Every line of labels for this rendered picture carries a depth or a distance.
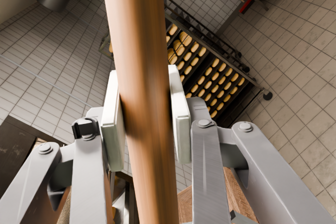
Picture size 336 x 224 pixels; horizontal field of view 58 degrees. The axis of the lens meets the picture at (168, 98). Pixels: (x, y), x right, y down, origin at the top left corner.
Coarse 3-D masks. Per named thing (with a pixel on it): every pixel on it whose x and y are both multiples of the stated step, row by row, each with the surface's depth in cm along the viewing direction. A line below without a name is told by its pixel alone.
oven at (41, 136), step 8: (8, 120) 187; (16, 120) 191; (24, 128) 190; (32, 128) 195; (40, 136) 194; (48, 136) 199; (64, 144) 203; (120, 176) 215; (128, 176) 221; (120, 184) 216; (120, 192) 220; (112, 200) 223; (136, 208) 200; (136, 216) 194
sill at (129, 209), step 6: (126, 186) 217; (132, 186) 215; (126, 192) 211; (132, 192) 210; (126, 198) 206; (132, 198) 205; (126, 204) 201; (132, 204) 200; (126, 210) 197; (132, 210) 196; (126, 216) 192; (132, 216) 192; (126, 222) 188; (132, 222) 188
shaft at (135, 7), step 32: (128, 0) 14; (160, 0) 15; (128, 32) 15; (160, 32) 16; (128, 64) 16; (160, 64) 16; (128, 96) 17; (160, 96) 17; (128, 128) 18; (160, 128) 18; (160, 160) 19; (160, 192) 20
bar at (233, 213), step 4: (232, 212) 151; (236, 212) 152; (232, 216) 150; (236, 216) 149; (240, 216) 152; (244, 216) 154; (232, 220) 150; (236, 220) 150; (240, 220) 150; (244, 220) 151; (248, 220) 154; (252, 220) 156
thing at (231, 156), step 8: (192, 104) 17; (200, 104) 17; (192, 112) 16; (200, 112) 16; (208, 112) 16; (192, 120) 16; (224, 128) 15; (224, 136) 14; (224, 144) 14; (232, 144) 14; (224, 152) 14; (232, 152) 14; (240, 152) 14; (224, 160) 14; (232, 160) 14; (240, 160) 14; (240, 168) 14; (248, 168) 14
